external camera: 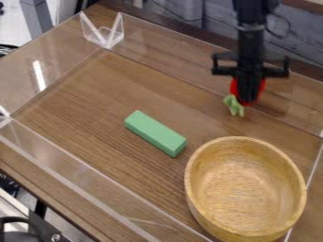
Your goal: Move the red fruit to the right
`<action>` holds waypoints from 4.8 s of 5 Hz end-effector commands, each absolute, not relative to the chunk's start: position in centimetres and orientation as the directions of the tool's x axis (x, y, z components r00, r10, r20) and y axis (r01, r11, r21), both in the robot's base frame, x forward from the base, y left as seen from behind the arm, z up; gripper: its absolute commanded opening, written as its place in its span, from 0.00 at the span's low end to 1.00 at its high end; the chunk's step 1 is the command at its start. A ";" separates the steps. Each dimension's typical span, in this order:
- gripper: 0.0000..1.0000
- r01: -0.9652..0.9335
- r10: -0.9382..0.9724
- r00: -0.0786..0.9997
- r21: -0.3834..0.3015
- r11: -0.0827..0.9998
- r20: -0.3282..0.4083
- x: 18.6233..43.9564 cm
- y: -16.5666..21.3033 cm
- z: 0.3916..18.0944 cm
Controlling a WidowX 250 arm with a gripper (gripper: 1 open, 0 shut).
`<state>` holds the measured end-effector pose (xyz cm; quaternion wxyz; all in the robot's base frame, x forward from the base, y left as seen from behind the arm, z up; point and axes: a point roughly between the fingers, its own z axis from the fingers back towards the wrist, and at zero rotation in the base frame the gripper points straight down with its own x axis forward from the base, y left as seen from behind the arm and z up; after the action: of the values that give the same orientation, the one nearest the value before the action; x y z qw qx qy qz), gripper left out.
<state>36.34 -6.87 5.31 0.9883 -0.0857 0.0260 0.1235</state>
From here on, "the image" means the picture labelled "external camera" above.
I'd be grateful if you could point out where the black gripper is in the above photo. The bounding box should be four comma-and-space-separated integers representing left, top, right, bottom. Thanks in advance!
211, 51, 289, 103

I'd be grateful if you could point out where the wooden bowl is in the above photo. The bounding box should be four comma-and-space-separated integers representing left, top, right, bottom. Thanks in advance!
184, 136, 307, 242

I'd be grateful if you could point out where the black equipment with cable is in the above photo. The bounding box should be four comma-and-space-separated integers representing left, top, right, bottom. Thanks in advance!
0, 213, 72, 242

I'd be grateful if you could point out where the red plush strawberry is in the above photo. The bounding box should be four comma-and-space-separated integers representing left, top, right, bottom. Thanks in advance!
223, 78, 256, 117

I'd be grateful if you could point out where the clear acrylic tray wall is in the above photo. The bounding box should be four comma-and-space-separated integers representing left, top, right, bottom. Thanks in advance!
0, 9, 323, 242

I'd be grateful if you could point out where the green rectangular block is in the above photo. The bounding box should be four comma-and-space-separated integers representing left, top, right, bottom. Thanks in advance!
124, 111, 186, 157

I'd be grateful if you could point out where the grey table leg post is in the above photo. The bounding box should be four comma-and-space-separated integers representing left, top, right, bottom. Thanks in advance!
18, 0, 53, 39

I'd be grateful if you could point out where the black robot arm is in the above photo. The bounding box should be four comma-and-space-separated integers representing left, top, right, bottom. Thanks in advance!
212, 0, 289, 106

